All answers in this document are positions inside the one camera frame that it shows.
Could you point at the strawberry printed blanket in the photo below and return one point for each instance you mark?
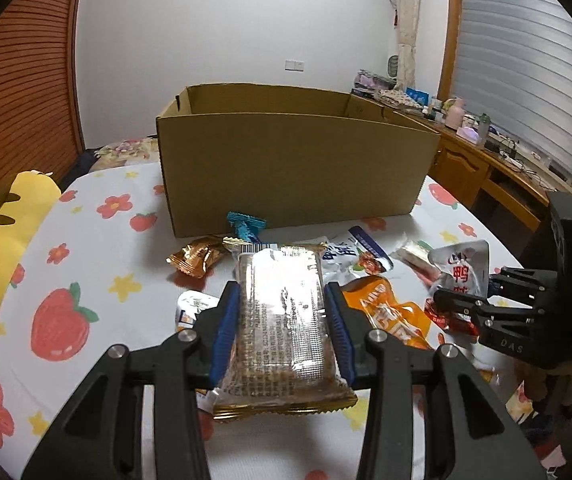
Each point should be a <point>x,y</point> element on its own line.
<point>91,270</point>

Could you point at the blue box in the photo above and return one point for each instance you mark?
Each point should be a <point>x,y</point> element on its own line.
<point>417,95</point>

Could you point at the pink bottle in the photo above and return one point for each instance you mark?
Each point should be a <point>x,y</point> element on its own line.
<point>454,115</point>

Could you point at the orange snack packet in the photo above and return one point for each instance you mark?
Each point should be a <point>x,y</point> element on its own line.
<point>390,315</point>

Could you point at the patterned folded cloth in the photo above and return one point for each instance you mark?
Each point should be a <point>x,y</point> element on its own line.
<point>395,97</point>

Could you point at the pink tissue box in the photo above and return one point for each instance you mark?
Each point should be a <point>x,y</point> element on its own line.
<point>468,135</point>

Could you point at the gold foil candy packet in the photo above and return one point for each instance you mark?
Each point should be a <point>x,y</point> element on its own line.
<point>198,257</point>

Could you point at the white and blue snack pouch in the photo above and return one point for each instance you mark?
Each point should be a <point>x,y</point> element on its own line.
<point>338,257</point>

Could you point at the wooden desk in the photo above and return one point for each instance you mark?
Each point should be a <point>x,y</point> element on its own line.
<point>460,165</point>

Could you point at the small cream bar packet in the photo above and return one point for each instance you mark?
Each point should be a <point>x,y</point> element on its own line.
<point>415,254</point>

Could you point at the wooden louvered wardrobe door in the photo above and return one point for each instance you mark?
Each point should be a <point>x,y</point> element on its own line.
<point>16,85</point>

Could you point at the grey window blind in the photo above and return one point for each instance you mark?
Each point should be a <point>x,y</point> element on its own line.
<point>525,60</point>

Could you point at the blue foil candy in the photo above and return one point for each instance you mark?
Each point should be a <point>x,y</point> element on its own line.
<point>246,225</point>

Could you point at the small white desk fan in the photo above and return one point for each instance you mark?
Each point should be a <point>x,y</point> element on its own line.
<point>392,67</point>

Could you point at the yellow plush toy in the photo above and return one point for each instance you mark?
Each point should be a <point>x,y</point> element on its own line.
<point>6,230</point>

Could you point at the floral quilt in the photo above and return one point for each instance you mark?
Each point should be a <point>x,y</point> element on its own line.
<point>126,152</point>

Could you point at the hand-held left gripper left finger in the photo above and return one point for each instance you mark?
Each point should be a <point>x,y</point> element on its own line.
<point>226,332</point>

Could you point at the green bottle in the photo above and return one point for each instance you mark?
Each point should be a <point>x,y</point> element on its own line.
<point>483,132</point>

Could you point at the small white snack packet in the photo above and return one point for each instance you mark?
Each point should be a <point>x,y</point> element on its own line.
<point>193,305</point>

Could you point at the folded purple clothes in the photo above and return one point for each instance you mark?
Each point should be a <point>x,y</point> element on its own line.
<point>370,80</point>

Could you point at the brown cardboard box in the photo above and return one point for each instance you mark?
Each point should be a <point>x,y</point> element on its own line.
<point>286,175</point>

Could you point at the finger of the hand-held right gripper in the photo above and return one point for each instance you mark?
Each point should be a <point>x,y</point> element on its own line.
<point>470,310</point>
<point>520,280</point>

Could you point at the light patterned curtain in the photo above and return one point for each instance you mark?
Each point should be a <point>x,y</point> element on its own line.
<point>410,20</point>

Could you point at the clear cracker packet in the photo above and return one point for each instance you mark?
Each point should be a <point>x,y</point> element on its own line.
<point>281,310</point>

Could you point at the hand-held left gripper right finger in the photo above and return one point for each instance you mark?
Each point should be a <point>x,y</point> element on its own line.
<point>338,332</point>

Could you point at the white wall switch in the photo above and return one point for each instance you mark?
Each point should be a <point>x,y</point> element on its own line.
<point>294,65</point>

